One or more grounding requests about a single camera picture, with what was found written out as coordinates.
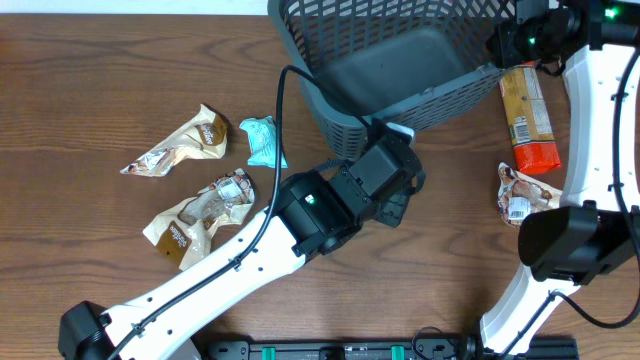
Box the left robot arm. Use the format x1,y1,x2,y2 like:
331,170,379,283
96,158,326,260
58,123,425,359

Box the orange pasta package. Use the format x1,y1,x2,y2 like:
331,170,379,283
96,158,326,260
499,62,562,175

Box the black mounting rail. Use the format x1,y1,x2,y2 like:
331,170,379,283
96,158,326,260
204,337,579,360

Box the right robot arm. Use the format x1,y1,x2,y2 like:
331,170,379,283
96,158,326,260
459,0,639,359

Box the beige snack pouch with barcode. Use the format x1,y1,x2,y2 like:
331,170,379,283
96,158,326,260
143,168,255,271

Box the teal snack packet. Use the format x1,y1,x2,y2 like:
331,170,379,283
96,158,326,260
239,116,276,168

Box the grey plastic lattice basket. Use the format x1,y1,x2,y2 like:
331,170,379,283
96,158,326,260
267,0,517,160

